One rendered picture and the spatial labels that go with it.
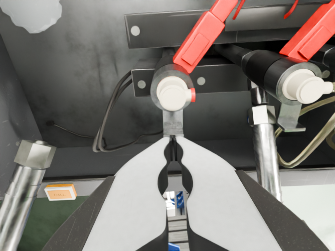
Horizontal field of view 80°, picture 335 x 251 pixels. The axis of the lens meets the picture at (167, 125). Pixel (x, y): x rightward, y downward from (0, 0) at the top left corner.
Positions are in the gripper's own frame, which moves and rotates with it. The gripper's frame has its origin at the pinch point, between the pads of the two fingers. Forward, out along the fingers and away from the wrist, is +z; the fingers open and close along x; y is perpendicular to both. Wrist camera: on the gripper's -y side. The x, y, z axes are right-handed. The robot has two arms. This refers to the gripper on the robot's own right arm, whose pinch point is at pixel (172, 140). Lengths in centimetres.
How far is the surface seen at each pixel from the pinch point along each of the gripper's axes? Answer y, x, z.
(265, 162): 4.1, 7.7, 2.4
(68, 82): 3.1, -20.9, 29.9
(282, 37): -4.4, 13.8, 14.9
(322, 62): -2.4, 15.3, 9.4
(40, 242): 181, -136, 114
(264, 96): -0.5, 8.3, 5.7
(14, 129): 10.2, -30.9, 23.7
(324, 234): 186, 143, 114
